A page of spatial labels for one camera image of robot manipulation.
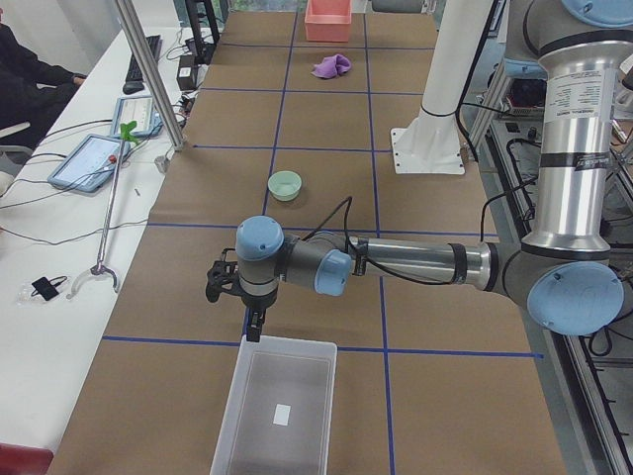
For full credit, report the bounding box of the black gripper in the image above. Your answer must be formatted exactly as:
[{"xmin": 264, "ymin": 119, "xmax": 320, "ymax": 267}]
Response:
[{"xmin": 244, "ymin": 292, "xmax": 273, "ymax": 342}]

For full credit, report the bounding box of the mint green bowl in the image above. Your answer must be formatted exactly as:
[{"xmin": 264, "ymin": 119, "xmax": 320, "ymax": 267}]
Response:
[{"xmin": 267, "ymin": 170, "xmax": 303, "ymax": 202}]

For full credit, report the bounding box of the purple cloth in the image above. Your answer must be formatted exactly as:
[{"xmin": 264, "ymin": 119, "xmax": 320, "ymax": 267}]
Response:
[{"xmin": 312, "ymin": 53, "xmax": 352, "ymax": 79}]

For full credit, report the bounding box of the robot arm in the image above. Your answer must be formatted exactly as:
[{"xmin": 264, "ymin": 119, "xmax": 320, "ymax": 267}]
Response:
[{"xmin": 229, "ymin": 1, "xmax": 632, "ymax": 341}]

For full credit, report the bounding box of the clear plastic storage box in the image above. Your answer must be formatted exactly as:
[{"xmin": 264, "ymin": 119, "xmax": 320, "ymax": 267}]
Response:
[{"xmin": 211, "ymin": 335, "xmax": 337, "ymax": 474}]

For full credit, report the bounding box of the black power adapter box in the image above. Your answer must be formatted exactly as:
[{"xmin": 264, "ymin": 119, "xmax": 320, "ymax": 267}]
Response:
[{"xmin": 176, "ymin": 54, "xmax": 200, "ymax": 91}]

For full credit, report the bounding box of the small metal cylinder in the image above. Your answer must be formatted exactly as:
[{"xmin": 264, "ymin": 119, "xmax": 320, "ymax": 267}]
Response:
[{"xmin": 154, "ymin": 156, "xmax": 169, "ymax": 173}]

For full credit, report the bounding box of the small black pouch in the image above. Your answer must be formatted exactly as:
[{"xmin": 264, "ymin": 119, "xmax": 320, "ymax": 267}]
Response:
[{"xmin": 31, "ymin": 275, "xmax": 68, "ymax": 302}]

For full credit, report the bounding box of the near blue teach pendant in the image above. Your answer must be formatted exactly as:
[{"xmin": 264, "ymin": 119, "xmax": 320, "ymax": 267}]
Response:
[{"xmin": 47, "ymin": 135, "xmax": 131, "ymax": 193}]

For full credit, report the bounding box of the blue teach pendant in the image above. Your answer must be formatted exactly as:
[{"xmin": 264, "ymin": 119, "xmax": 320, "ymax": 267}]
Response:
[
  {"xmin": 47, "ymin": 135, "xmax": 131, "ymax": 193},
  {"xmin": 109, "ymin": 95, "xmax": 162, "ymax": 139}
]

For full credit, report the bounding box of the metal reacher grabber tool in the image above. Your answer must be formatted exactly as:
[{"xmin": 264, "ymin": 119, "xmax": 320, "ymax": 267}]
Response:
[{"xmin": 66, "ymin": 121, "xmax": 138, "ymax": 300}]

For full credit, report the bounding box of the far blue teach pendant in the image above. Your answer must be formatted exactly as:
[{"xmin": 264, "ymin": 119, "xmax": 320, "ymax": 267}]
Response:
[{"xmin": 109, "ymin": 95, "xmax": 162, "ymax": 139}]

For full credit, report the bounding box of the black computer mouse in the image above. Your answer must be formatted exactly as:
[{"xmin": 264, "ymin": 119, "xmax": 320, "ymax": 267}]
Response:
[{"xmin": 122, "ymin": 81, "xmax": 144, "ymax": 95}]

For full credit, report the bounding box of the black keyboard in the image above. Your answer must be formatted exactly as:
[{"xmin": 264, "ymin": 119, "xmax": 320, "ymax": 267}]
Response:
[{"xmin": 125, "ymin": 34, "xmax": 163, "ymax": 83}]

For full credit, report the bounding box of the pink plastic bin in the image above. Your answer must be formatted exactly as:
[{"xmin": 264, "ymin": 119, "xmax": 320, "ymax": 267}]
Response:
[{"xmin": 304, "ymin": 0, "xmax": 351, "ymax": 43}]

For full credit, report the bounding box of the seated person in black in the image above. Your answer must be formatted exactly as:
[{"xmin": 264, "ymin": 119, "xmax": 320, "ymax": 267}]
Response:
[{"xmin": 1, "ymin": 23, "xmax": 86, "ymax": 149}]

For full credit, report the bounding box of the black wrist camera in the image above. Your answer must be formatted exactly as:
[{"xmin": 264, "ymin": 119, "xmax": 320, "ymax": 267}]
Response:
[{"xmin": 205, "ymin": 247, "xmax": 242, "ymax": 303}]

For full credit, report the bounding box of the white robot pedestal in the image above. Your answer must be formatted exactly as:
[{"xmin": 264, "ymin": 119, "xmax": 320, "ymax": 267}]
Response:
[{"xmin": 391, "ymin": 0, "xmax": 494, "ymax": 175}]

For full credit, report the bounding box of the aluminium frame post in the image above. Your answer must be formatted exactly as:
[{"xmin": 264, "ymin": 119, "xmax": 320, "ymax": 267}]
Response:
[{"xmin": 115, "ymin": 0, "xmax": 185, "ymax": 151}]

